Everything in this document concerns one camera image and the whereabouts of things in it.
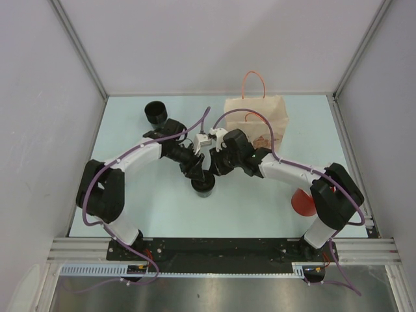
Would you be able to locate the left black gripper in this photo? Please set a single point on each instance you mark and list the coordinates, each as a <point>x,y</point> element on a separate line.
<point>197,172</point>

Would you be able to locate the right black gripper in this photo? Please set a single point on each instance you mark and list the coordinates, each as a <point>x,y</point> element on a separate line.
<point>216,166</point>

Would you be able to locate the black coffee cup lid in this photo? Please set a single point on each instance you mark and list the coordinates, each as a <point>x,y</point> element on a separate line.
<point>206,185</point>

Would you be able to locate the dark translucent coffee cup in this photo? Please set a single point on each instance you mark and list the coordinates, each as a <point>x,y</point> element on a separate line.
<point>204,193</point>

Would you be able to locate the tall black tumbler cup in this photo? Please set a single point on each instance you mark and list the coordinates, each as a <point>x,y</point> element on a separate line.
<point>156,114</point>

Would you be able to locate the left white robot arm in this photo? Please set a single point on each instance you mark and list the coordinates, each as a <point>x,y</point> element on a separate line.
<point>101,193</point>

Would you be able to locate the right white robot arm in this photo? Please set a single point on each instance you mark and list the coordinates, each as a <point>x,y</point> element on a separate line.
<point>335,195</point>

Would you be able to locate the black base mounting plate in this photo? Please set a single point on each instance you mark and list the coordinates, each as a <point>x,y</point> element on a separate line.
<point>231,256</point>

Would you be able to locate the red straw holder cup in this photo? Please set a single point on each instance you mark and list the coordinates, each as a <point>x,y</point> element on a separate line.
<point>303,203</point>

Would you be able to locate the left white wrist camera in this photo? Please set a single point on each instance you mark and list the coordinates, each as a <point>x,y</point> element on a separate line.
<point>200,140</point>

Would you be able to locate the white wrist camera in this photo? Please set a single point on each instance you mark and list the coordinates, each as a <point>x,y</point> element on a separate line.
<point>200,140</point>
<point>217,134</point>

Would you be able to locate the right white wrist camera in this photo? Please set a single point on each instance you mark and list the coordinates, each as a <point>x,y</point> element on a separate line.
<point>217,134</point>

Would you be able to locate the aluminium frame rail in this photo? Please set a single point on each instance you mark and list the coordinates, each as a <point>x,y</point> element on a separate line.
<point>78,250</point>

